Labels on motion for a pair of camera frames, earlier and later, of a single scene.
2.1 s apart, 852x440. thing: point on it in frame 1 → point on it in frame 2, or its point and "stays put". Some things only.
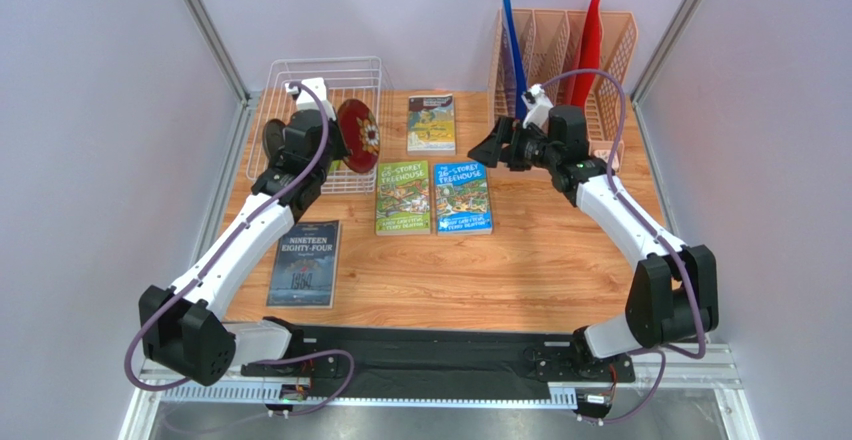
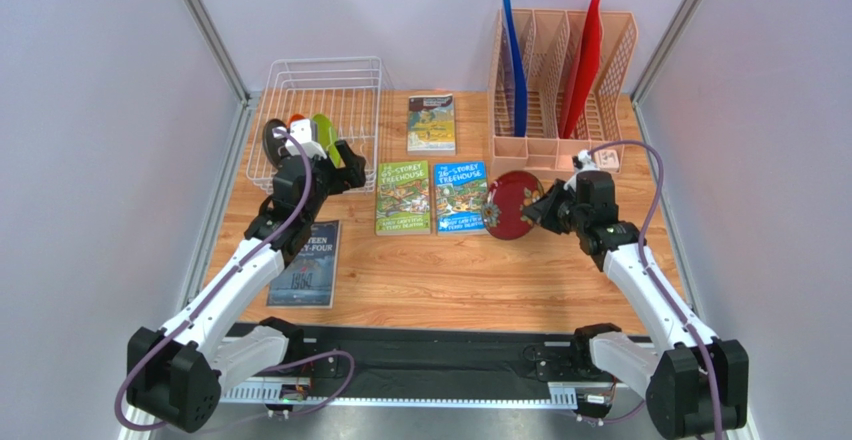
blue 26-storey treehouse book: (463, 199) stays put
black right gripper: (517, 148) → (550, 207)
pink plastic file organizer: (550, 45) stays put
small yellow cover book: (430, 127) stays put
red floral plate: (360, 130) → (504, 201)
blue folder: (517, 62) stays put
